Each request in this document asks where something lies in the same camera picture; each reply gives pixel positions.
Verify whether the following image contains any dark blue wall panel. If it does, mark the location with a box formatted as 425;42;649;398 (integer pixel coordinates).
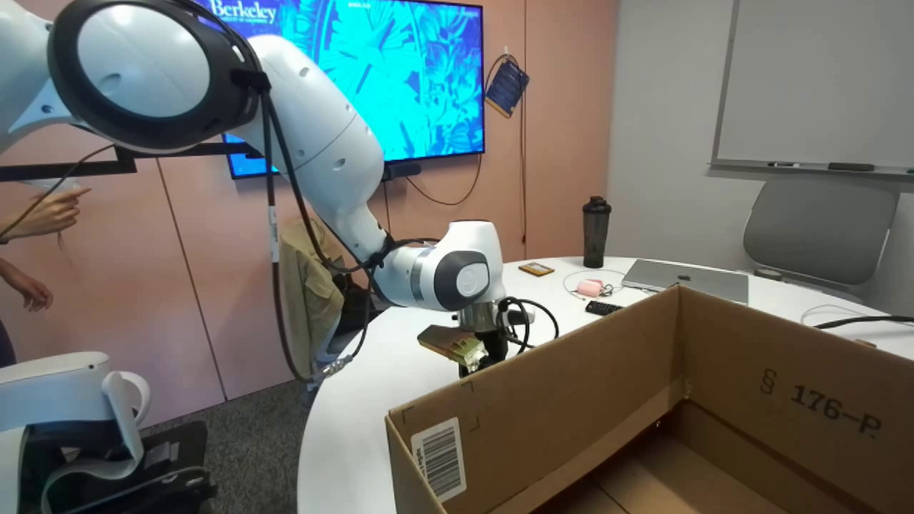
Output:
486;60;532;120

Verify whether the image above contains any black camera boom bar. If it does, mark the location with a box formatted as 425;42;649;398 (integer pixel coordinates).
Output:
0;140;267;187

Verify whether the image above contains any person left hand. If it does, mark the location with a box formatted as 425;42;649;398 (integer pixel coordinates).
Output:
0;257;57;315

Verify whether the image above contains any whiteboard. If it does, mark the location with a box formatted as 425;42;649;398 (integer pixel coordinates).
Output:
711;0;914;182

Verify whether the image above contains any person right hand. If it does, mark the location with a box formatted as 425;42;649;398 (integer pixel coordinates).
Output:
0;187;95;245

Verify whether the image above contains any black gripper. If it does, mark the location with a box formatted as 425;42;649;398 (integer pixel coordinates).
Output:
456;299;511;378

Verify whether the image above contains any white plastic device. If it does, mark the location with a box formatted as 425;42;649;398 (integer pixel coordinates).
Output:
0;351;151;514

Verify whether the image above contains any black table cable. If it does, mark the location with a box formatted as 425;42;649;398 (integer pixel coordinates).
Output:
815;315;914;335

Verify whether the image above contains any silver laptop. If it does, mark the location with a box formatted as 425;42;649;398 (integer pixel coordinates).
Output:
624;257;755;307

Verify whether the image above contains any khaki jacket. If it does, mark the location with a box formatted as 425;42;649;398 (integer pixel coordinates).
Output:
281;217;351;382

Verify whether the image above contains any brown cardboard box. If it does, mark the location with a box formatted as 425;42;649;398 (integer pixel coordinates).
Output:
384;285;914;514

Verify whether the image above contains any wall mounted TV screen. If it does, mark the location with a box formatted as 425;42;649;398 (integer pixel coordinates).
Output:
202;0;489;182

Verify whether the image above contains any black drink bottle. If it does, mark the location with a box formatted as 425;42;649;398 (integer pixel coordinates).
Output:
581;194;614;271

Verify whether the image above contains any pink small case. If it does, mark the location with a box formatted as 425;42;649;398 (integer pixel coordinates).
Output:
569;271;616;299

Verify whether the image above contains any grey office chair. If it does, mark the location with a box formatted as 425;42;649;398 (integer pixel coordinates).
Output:
742;175;903;289

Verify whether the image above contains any black bag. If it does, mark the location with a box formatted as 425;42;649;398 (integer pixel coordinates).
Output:
331;268;394;338

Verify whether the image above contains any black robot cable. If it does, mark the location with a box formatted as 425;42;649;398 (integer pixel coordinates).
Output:
254;82;384;382

